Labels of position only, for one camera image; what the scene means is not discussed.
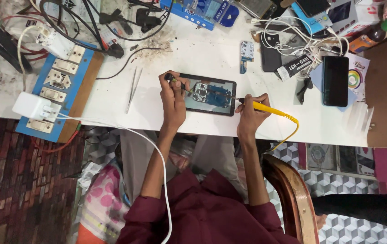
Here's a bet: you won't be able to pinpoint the person's right hand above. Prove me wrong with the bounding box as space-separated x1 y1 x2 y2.
235 93 272 138

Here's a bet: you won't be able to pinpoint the person's left hand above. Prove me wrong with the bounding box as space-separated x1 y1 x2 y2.
158 70 191 129

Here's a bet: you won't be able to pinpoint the yellow soldering iron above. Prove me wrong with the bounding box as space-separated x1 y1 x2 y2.
218 94 299 125

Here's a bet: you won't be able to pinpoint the black handled small screwdriver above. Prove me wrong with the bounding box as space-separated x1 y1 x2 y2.
164 73 195 94

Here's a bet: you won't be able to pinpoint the black tablet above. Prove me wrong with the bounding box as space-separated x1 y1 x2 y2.
179 73 237 117

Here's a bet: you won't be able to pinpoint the blue phone circuit board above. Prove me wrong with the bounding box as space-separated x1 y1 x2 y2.
192 82 232 108

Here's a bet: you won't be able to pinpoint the metal tweezers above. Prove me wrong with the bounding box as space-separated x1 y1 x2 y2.
126 66 143 114

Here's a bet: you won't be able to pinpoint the black clip tool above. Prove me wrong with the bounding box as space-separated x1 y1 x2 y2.
297 77 314 105

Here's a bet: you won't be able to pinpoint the small blue circuit strip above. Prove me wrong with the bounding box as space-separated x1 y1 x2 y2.
240 41 255 74

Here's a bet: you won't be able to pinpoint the black phone back cover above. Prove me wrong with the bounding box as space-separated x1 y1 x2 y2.
260 33 283 73

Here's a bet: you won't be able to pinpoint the person's grey trousers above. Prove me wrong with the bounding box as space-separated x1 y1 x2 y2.
119 129 248 204

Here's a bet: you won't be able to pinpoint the black and white tube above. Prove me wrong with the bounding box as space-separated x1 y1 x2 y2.
276 54 315 82

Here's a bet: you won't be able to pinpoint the wooden chair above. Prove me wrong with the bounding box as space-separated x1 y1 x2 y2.
262 153 320 244

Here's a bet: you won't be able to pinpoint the black smartphone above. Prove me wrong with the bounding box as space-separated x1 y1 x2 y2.
322 56 349 108

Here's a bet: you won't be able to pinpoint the black clamp tool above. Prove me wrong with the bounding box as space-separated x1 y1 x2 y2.
98 7 163 36

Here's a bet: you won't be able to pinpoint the blue tool packaging box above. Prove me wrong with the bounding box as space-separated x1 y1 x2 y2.
159 0 240 31

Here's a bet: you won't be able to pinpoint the person's maroon shirt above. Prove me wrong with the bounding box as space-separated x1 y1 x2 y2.
116 168 301 244

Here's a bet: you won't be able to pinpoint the clear plastic bag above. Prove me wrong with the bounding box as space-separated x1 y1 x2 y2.
345 101 375 137

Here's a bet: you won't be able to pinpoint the phone with clear screen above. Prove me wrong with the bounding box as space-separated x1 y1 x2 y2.
238 0 278 20

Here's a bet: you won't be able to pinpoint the paper with colour circle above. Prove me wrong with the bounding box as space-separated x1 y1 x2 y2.
344 52 371 102

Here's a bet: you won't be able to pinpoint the light blue card packet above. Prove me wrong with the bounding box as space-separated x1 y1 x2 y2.
290 2 334 35

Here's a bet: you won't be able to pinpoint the pink floral cloth bag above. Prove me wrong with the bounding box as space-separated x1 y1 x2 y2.
77 163 131 244

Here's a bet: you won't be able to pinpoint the dark phone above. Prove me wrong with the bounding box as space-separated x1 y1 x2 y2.
295 0 332 18

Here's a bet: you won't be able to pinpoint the dirty white plug adapter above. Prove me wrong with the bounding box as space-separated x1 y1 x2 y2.
36 24 75 60

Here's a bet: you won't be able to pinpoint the white square charger adapter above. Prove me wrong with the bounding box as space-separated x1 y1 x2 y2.
12 91 62 121

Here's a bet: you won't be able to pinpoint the brown bottle with green cap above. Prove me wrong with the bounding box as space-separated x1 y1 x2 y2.
348 18 387 54

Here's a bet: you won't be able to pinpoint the white and red box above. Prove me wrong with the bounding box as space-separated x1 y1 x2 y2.
327 0 385 37

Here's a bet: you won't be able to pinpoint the yellow soldering iron cable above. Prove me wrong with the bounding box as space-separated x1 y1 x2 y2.
268 117 300 152

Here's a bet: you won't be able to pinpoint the long white charger cable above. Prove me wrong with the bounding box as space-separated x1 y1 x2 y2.
57 113 173 244

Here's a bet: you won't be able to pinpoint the thin black cable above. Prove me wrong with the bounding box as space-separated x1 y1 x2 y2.
95 46 163 80

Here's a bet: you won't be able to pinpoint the tangle of white cables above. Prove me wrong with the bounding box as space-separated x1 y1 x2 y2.
247 16 350 66

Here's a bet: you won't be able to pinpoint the blue switch board on wood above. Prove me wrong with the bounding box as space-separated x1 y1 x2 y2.
15 41 104 143

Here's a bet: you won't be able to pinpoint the thick black cable with plug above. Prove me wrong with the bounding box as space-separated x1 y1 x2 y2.
39 0 174 59

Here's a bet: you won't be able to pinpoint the red wires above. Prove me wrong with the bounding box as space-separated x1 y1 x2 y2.
31 120 82 154

